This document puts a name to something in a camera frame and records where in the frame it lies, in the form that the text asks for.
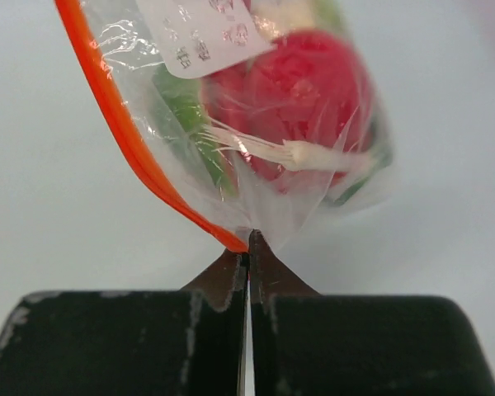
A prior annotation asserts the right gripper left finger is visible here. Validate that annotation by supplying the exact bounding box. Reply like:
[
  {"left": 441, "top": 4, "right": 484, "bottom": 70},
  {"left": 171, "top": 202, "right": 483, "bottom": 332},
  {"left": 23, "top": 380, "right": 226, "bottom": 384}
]
[{"left": 0, "top": 251, "right": 248, "bottom": 396}]

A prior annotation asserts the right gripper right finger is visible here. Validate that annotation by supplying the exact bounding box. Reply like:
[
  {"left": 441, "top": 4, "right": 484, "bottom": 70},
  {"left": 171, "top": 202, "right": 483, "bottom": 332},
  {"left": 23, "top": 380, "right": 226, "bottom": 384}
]
[{"left": 249, "top": 231, "right": 495, "bottom": 395}]

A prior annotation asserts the clear orange zip top bag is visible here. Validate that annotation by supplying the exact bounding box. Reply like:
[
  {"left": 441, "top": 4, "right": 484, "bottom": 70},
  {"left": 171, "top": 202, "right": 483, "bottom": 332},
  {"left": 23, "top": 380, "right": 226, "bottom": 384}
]
[{"left": 56, "top": 1, "right": 394, "bottom": 252}]

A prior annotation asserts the red watermelon slice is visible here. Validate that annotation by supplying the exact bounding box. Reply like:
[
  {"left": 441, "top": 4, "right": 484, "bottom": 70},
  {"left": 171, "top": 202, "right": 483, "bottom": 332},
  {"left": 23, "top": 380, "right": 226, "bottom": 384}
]
[{"left": 152, "top": 64, "right": 238, "bottom": 198}]

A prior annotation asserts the red tomato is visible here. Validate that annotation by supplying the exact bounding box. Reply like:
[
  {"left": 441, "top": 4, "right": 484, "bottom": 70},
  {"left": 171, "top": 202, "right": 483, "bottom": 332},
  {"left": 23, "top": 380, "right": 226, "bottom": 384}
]
[{"left": 213, "top": 29, "right": 374, "bottom": 194}]

